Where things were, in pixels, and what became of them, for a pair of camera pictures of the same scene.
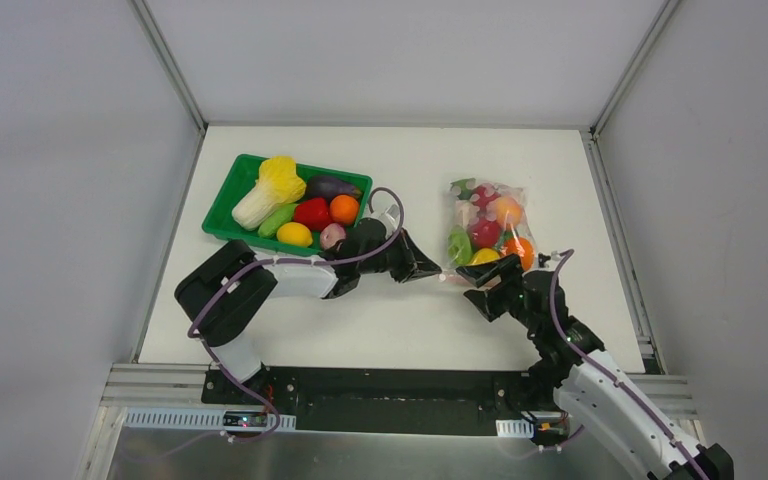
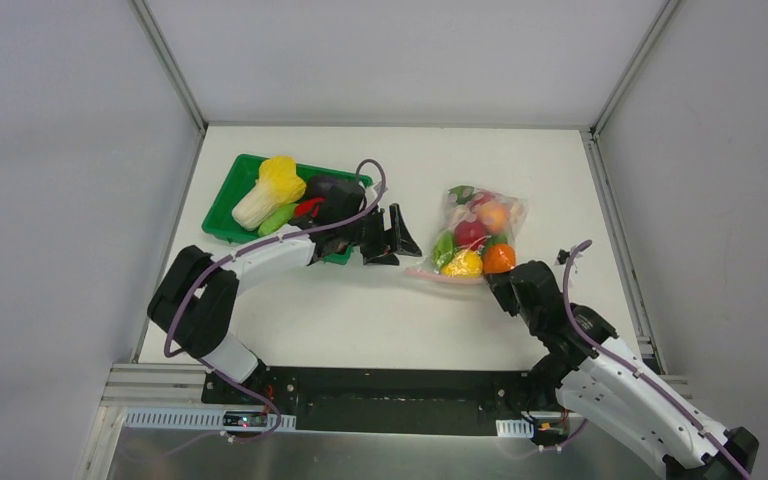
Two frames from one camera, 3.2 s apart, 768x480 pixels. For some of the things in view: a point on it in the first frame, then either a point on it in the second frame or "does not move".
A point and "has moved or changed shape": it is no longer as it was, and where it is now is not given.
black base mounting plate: x=342 y=399 does not move
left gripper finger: x=425 y=266 to x=405 y=243
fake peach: x=508 y=210 to x=494 y=215
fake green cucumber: x=283 y=214 does not move
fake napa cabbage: x=279 y=183 does not move
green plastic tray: x=242 y=175 does not move
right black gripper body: x=504 y=291 does not move
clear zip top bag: x=489 y=222 has moved or changed shape
